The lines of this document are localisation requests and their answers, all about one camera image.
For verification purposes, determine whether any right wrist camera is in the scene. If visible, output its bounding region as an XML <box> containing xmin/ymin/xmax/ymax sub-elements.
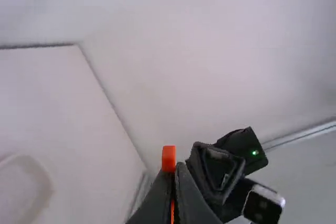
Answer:
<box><xmin>243</xmin><ymin>184</ymin><xmax>287</xmax><ymax>221</ymax></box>

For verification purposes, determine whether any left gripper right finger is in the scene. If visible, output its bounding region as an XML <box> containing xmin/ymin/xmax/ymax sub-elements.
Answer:
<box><xmin>173</xmin><ymin>162</ymin><xmax>224</xmax><ymax>224</ymax></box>

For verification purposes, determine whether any white dish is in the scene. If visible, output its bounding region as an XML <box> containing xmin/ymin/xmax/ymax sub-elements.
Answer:
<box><xmin>0</xmin><ymin>154</ymin><xmax>55</xmax><ymax>224</ymax></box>

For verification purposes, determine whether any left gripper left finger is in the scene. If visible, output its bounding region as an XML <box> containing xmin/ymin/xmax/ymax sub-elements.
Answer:
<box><xmin>125</xmin><ymin>168</ymin><xmax>174</xmax><ymax>224</ymax></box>

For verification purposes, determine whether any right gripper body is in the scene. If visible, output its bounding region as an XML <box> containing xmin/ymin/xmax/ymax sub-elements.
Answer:
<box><xmin>209</xmin><ymin>170</ymin><xmax>253</xmax><ymax>220</ymax></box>

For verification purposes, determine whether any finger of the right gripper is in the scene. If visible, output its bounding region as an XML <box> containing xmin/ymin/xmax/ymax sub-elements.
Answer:
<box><xmin>184</xmin><ymin>142</ymin><xmax>247</xmax><ymax>206</ymax></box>

